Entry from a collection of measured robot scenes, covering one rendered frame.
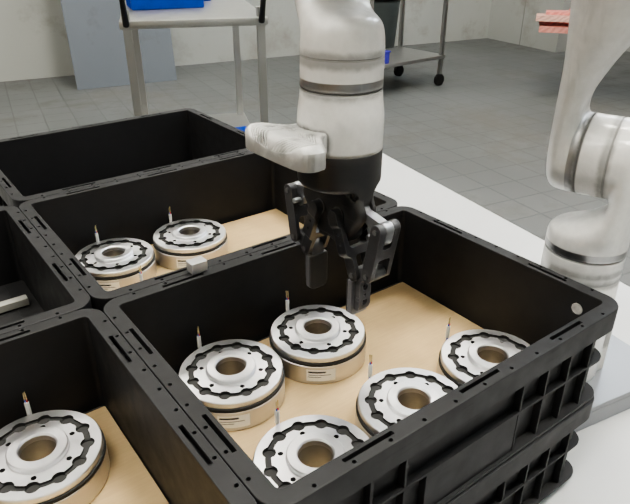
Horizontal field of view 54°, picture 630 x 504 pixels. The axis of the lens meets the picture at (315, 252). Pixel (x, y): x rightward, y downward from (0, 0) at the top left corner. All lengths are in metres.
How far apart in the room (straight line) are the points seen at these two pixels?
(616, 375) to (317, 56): 0.59
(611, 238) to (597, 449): 0.25
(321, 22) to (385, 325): 0.37
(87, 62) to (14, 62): 0.83
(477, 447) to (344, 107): 0.30
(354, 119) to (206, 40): 6.26
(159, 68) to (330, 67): 5.52
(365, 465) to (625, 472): 0.44
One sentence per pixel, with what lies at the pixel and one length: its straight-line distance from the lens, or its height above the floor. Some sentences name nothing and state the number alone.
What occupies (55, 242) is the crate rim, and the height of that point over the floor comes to 0.93.
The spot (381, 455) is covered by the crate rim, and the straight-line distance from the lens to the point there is 0.45.
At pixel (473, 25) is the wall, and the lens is 8.42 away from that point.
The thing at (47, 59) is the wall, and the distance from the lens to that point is 6.49.
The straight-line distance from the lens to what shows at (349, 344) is 0.66.
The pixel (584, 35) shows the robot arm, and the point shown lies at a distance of 0.69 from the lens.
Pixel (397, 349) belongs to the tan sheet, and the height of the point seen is 0.83.
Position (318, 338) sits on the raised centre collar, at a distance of 0.65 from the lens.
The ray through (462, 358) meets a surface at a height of 0.86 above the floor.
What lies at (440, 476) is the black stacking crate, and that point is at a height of 0.86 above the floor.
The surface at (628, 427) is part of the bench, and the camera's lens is 0.88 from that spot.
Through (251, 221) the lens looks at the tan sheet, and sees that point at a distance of 0.99.
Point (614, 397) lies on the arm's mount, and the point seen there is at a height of 0.73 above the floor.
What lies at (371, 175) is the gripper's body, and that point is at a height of 1.06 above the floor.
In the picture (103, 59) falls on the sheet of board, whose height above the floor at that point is 0.23.
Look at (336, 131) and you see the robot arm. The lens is 0.51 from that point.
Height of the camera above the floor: 1.24
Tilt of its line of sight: 28 degrees down
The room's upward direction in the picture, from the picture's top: straight up
